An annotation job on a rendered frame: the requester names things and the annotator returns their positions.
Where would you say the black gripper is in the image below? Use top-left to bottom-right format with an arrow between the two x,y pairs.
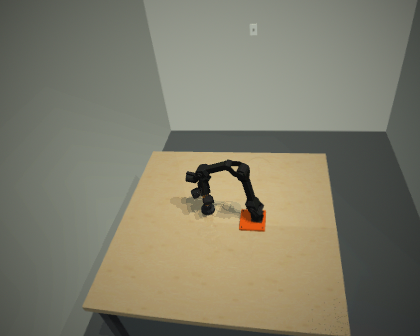
197,182 -> 214,205

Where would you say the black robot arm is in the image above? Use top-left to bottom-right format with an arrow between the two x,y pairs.
185,160 -> 264,223

